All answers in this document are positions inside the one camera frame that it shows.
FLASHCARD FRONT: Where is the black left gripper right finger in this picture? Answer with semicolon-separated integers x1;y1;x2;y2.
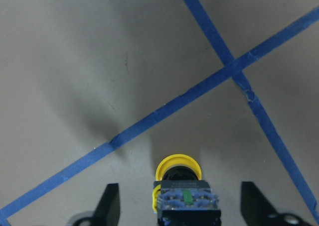
240;181;279;226

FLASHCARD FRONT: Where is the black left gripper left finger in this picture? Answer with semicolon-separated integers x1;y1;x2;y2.
92;183;121;226

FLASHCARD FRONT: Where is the yellow push button switch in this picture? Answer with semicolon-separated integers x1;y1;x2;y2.
152;154;221;226

